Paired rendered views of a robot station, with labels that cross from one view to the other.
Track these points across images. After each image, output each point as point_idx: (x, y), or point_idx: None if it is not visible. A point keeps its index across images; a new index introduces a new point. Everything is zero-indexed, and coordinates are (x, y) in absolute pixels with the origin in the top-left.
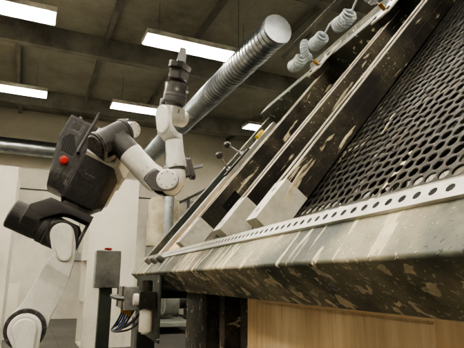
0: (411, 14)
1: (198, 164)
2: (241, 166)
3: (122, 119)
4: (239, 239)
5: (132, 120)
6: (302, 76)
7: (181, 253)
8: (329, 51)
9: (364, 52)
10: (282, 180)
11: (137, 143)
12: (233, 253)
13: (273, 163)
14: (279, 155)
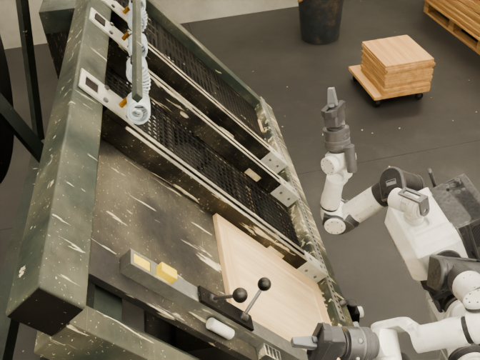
0: (157, 53)
1: (301, 336)
2: (256, 221)
3: (392, 166)
4: (290, 172)
5: (400, 191)
6: (76, 142)
7: (320, 252)
8: (81, 83)
9: (164, 83)
10: (269, 146)
11: (373, 186)
12: (293, 175)
13: (259, 160)
14: (253, 156)
